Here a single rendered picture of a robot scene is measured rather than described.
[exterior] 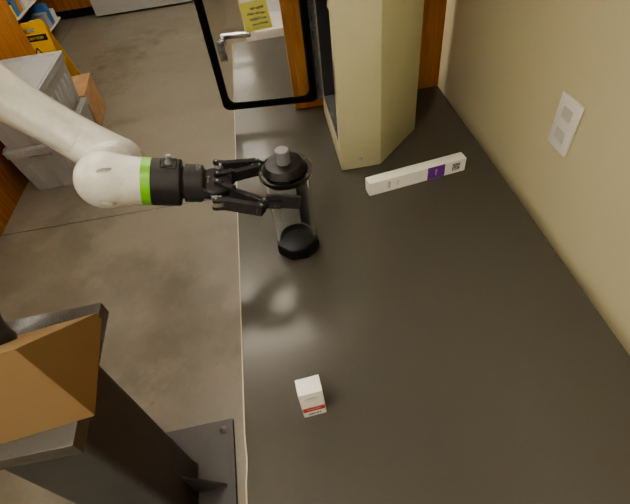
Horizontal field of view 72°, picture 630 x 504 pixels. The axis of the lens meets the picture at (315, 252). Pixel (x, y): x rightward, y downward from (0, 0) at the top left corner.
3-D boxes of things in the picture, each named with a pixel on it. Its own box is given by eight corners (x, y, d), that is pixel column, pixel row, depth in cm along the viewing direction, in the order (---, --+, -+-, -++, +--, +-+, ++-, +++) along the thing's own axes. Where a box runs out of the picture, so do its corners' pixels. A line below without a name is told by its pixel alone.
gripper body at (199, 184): (181, 180, 81) (232, 182, 83) (183, 154, 86) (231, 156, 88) (183, 211, 86) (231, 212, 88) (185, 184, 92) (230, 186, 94)
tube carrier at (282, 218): (317, 222, 107) (308, 148, 91) (323, 254, 99) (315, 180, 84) (273, 229, 106) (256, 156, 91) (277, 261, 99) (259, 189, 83)
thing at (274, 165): (305, 159, 92) (301, 132, 87) (311, 187, 86) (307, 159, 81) (262, 166, 92) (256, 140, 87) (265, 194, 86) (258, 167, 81)
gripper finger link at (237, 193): (216, 176, 86) (212, 180, 85) (268, 195, 85) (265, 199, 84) (216, 192, 89) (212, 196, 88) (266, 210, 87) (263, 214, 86)
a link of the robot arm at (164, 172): (157, 188, 92) (153, 218, 86) (152, 140, 83) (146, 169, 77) (187, 189, 93) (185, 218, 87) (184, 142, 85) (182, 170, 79)
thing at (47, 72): (88, 95, 307) (63, 48, 283) (67, 143, 266) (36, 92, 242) (29, 105, 306) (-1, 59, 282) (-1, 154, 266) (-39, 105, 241)
